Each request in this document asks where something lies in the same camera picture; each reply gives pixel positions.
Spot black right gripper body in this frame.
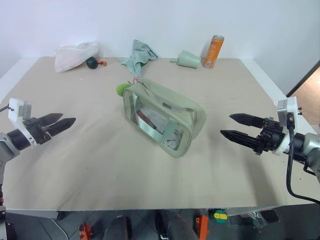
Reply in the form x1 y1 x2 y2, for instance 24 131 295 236
251 116 286 157

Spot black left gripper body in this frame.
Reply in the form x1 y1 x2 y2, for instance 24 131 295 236
23 116 54 146

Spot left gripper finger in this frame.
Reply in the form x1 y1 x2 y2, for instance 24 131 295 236
40 112 64 126
47 117 77 138

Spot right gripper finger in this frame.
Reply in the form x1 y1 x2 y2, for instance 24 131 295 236
228 113 265 129
219 129 259 151

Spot green transparent toiletry bag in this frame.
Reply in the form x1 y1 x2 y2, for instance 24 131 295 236
122 77 208 159

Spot dark red book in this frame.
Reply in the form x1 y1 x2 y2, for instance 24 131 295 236
135 110 158 130

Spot brown door panel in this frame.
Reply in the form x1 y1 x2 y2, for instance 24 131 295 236
285 59 320 126

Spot white cloth bag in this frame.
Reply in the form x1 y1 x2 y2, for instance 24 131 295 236
54 41 101 74

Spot dark green round toy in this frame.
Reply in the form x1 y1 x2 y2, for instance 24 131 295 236
85 56 100 70

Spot orange drink can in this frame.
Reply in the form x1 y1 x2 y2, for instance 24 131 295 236
202 34 225 69

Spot black box device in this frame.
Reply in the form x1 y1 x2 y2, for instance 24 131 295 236
259 209 280 224

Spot green yellow round object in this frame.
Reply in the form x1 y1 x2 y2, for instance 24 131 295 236
208 208 229 222

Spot clear crumpled plastic bag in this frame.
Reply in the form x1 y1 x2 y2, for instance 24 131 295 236
246 210 269 229

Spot light green plastic funnel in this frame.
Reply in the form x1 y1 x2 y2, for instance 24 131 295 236
169 50 202 69

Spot orange black clamp tool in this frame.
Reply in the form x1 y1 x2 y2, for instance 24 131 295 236
78 222 94 240
194 214 210 240

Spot crumpled light green cloth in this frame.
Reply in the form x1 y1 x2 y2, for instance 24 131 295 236
119 39 159 79

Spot dark rounded shape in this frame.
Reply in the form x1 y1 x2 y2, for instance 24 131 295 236
155 209 201 240
103 215 133 240

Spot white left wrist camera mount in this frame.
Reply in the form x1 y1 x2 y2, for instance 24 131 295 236
7 97 39 149

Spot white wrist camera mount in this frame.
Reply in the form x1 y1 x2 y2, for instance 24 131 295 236
273 96 301 157
7 97 39 149

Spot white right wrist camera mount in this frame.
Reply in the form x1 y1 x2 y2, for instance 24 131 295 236
273 96 301 157

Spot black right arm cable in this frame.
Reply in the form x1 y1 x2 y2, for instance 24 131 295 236
285 119 320 204

